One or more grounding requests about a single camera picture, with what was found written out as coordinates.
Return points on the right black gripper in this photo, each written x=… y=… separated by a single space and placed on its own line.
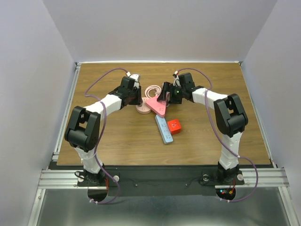
x=166 y=88

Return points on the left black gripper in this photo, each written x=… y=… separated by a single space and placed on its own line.
x=138 y=100

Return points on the pink round power strip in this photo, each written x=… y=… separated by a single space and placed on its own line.
x=143 y=108

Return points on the pink triangular power strip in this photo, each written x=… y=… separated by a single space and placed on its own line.
x=158 y=107

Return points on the red cube socket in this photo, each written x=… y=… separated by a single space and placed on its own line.
x=174 y=126

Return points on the blue power strip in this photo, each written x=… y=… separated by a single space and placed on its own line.
x=164 y=130

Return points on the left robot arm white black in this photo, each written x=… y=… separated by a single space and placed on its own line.
x=86 y=125

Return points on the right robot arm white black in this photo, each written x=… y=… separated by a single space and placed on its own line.
x=230 y=117

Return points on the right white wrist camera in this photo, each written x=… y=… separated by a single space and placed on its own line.
x=176 y=82

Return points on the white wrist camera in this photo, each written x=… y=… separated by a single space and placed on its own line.
x=176 y=82
x=136 y=78

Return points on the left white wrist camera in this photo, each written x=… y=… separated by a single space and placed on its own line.
x=136 y=78

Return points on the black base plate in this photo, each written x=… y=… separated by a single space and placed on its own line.
x=131 y=181

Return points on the aluminium rail frame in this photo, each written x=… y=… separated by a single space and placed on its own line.
x=132 y=139

